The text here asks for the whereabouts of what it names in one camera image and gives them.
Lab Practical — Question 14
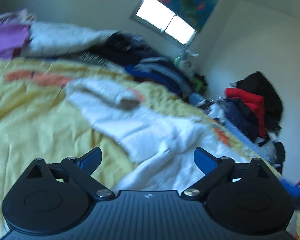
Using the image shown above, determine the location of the purple cloth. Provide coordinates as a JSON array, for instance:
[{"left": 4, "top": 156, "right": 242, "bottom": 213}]
[{"left": 0, "top": 24, "right": 32, "bottom": 59}]

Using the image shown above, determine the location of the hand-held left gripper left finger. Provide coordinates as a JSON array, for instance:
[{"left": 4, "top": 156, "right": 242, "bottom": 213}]
[{"left": 26, "top": 147, "right": 115, "bottom": 201}]

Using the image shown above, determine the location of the navy jacket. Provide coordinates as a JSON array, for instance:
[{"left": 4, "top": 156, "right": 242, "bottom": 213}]
[{"left": 224, "top": 98, "right": 261, "bottom": 137}]

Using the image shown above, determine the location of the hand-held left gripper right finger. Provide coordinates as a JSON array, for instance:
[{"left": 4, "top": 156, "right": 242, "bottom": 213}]
[{"left": 184, "top": 147, "right": 275, "bottom": 202}]

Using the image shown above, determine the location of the pile of dark clothes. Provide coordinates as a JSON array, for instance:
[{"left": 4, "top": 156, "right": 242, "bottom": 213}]
[{"left": 89, "top": 32, "right": 194, "bottom": 99}]

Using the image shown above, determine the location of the white garment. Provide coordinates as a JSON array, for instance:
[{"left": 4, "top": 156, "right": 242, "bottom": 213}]
[{"left": 64, "top": 78, "right": 249, "bottom": 193}]

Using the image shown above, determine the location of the green cloth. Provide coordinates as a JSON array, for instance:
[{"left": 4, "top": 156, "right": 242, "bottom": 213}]
[{"left": 192, "top": 74, "right": 207, "bottom": 93}]

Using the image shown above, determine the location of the red jacket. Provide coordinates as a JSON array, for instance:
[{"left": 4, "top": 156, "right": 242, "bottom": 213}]
[{"left": 225, "top": 87, "right": 270, "bottom": 138}]

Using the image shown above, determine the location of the red and black clothes heap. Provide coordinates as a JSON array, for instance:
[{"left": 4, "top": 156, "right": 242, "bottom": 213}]
[{"left": 190, "top": 92, "right": 300, "bottom": 197}]

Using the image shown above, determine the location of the yellow printed blanket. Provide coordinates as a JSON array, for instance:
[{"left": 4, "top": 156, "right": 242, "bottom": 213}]
[{"left": 0, "top": 56, "right": 300, "bottom": 240}]

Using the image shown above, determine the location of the white quilt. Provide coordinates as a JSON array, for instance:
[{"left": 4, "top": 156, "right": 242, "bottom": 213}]
[{"left": 27, "top": 22, "right": 120, "bottom": 57}]

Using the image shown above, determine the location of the black jacket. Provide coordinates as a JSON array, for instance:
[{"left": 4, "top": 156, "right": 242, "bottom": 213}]
[{"left": 234, "top": 71, "right": 283, "bottom": 130}]

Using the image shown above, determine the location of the window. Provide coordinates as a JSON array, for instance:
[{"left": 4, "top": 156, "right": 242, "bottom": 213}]
[{"left": 130, "top": 0, "right": 197, "bottom": 46}]

